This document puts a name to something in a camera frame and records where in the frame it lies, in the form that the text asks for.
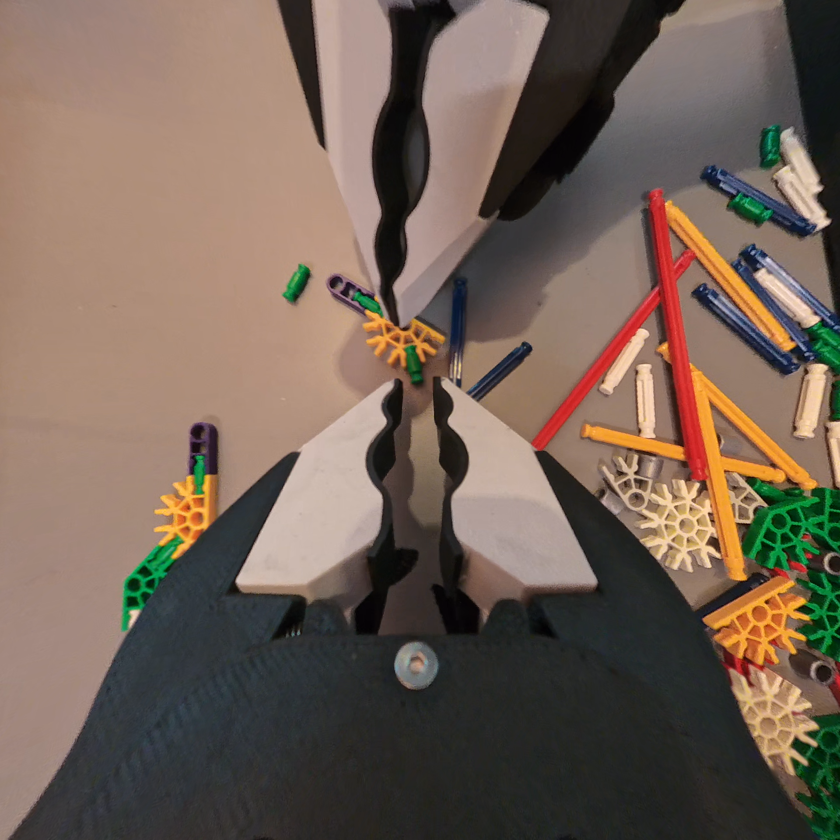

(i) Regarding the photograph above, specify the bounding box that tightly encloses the assembled multicolour toy model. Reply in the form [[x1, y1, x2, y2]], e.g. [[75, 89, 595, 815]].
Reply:
[[121, 423, 219, 631]]

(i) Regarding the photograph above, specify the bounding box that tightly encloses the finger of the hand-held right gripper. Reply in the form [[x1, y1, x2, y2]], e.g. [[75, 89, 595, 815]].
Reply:
[[394, 0, 551, 324], [314, 0, 400, 320]]

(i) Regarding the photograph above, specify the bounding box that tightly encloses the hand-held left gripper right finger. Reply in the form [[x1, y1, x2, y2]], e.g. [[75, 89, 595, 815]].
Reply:
[[432, 379, 599, 632]]

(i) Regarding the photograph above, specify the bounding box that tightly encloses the purple clip connector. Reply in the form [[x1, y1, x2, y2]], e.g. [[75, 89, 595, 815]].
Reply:
[[326, 273, 375, 306]]

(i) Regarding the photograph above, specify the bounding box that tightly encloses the black perforated office chair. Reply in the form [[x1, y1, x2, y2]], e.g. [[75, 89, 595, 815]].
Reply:
[[784, 0, 840, 224]]

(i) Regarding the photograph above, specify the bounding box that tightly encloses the pile of colourful toy pieces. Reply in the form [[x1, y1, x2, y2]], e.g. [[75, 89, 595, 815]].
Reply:
[[532, 125, 840, 840]]

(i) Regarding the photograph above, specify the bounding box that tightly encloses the yellow half-circle connector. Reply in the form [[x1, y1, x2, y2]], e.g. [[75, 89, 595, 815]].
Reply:
[[363, 308, 446, 367]]

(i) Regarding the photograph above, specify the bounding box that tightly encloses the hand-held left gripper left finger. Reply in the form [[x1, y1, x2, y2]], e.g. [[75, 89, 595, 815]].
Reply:
[[235, 379, 419, 632]]

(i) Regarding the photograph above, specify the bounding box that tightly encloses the dark blue rod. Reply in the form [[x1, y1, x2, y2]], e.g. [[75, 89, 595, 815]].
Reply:
[[466, 341, 534, 401], [448, 277, 469, 389]]

